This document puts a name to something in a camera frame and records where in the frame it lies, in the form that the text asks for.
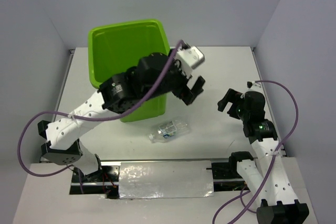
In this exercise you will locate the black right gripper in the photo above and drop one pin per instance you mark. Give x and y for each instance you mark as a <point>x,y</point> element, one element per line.
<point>233,96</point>

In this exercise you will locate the green plastic bin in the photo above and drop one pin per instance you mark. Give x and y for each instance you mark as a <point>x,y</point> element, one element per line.
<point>113,49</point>

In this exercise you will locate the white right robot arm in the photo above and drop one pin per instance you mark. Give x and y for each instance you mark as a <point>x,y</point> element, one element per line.
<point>264,175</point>

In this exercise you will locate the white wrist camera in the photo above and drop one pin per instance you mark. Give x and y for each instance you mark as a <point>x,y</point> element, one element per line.
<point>253,85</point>
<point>190,58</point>

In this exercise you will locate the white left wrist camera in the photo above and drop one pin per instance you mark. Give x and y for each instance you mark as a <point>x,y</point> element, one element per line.
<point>190,58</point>

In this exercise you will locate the green label clear bottle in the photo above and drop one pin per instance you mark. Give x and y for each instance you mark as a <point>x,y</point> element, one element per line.
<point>168,130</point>

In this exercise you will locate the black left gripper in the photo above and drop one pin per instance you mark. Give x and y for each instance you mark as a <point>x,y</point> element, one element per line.
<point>182,92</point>

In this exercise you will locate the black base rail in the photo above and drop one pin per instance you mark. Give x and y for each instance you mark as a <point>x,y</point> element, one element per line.
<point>108,186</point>

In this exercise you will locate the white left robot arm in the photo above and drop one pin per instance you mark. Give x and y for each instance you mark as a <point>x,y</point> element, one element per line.
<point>118,94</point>

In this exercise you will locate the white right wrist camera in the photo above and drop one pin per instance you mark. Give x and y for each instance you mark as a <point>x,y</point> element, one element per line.
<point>253,85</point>

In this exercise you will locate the silver foil sheet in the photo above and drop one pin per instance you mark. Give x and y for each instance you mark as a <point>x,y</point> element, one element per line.
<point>170,179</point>

